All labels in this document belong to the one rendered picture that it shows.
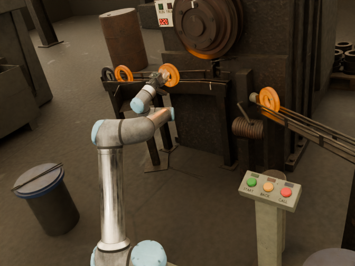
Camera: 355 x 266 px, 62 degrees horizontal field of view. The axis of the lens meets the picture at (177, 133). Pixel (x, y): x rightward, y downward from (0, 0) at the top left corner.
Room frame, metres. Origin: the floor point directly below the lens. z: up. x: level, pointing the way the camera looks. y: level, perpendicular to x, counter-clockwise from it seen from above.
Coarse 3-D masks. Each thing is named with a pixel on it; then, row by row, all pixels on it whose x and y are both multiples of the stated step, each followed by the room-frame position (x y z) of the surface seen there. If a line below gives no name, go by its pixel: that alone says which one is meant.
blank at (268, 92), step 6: (264, 90) 1.51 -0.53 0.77; (270, 90) 1.47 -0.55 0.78; (264, 96) 1.52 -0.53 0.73; (270, 96) 1.45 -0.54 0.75; (276, 96) 1.44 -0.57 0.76; (264, 102) 1.52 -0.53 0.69; (270, 102) 1.46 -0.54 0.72; (276, 102) 1.42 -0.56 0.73; (264, 108) 1.52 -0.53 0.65; (270, 108) 1.46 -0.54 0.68; (276, 108) 1.42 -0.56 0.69
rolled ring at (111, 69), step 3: (105, 66) 2.66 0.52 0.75; (108, 66) 2.64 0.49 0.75; (102, 69) 2.68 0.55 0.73; (105, 69) 2.66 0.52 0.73; (108, 69) 2.63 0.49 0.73; (111, 69) 2.61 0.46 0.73; (114, 69) 2.62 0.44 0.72; (102, 72) 2.69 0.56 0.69; (105, 72) 2.69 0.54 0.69; (111, 72) 2.61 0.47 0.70; (114, 72) 2.60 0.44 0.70; (102, 75) 2.69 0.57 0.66; (105, 75) 2.69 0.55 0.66; (114, 75) 2.60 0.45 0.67; (105, 78) 2.68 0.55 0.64; (114, 78) 2.60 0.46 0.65
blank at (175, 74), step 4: (164, 64) 1.91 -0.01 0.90; (168, 64) 1.90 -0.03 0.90; (160, 68) 1.93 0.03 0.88; (164, 68) 1.91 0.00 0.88; (168, 68) 1.89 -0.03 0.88; (172, 68) 1.87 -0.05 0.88; (172, 72) 1.87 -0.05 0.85; (176, 72) 1.86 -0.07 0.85; (172, 76) 1.87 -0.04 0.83; (176, 76) 1.85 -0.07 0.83; (168, 80) 1.90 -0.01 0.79; (172, 80) 1.87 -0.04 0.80; (176, 80) 1.85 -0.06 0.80; (164, 84) 1.93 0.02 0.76; (168, 84) 1.90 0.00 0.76; (172, 84) 1.88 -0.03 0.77
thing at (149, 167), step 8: (120, 88) 2.20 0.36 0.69; (128, 88) 2.19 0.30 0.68; (136, 88) 2.19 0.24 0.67; (120, 96) 2.15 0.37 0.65; (128, 96) 2.20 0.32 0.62; (120, 104) 2.09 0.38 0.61; (128, 104) 2.09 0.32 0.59; (152, 104) 1.97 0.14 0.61; (152, 144) 2.05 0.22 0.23; (152, 152) 2.05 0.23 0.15; (152, 160) 2.06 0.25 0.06; (160, 160) 2.11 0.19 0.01; (152, 168) 2.02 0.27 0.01; (160, 168) 2.00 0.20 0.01
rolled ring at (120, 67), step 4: (116, 68) 2.55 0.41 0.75; (120, 68) 2.52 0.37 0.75; (124, 68) 2.49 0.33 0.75; (116, 72) 2.56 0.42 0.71; (128, 72) 2.47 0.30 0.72; (116, 76) 2.57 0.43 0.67; (128, 76) 2.47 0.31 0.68; (132, 76) 2.48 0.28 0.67; (120, 80) 2.55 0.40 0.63; (128, 80) 2.48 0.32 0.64; (132, 80) 2.48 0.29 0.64
